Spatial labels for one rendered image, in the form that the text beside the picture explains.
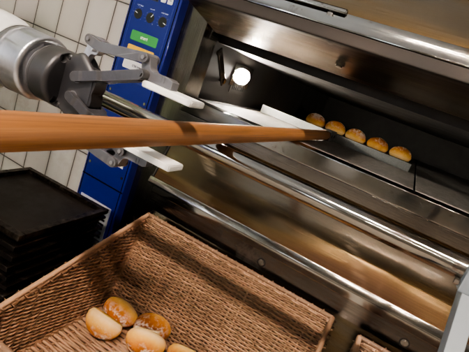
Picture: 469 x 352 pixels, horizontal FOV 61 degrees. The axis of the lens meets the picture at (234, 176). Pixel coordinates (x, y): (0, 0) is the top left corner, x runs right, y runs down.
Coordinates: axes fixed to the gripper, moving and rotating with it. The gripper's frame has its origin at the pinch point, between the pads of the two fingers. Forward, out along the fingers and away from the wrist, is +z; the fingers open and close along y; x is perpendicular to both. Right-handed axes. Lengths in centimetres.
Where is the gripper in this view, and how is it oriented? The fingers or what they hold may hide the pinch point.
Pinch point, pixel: (167, 128)
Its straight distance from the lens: 47.6
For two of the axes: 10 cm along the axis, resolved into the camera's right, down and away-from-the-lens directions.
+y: -3.5, 9.1, 2.4
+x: -4.2, 0.8, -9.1
